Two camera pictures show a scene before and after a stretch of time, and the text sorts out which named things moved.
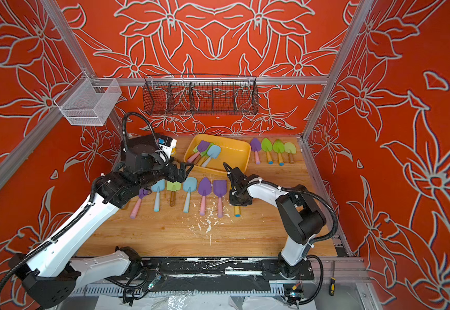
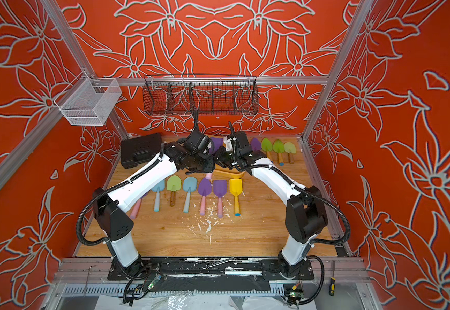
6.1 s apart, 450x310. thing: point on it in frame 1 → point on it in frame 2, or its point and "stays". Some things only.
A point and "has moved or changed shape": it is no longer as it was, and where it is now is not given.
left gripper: [174, 176] → [211, 166]
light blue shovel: [189, 185] stays
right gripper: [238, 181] → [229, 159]
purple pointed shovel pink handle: [204, 188] stays
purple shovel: [220, 188] stays
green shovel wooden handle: [173, 187] stays
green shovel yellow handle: [278, 148] stays
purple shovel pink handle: [256, 146] stays
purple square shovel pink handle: [202, 146] has moved or changed shape
